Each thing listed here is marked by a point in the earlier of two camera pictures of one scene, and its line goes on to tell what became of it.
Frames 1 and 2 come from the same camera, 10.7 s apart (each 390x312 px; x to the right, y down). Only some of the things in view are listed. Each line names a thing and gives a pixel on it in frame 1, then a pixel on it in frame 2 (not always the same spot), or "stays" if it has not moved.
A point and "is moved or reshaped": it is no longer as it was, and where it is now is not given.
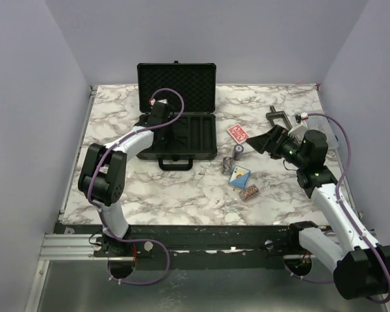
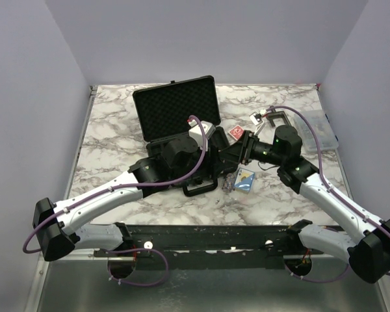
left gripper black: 169,136 to 213,164
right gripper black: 271,142 to 238,152
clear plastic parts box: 321,122 stays
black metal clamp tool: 273,114 stays
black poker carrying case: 194,134 is moved or reshaped
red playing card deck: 238,133 stays
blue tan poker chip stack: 227,162 is moved or reshaped
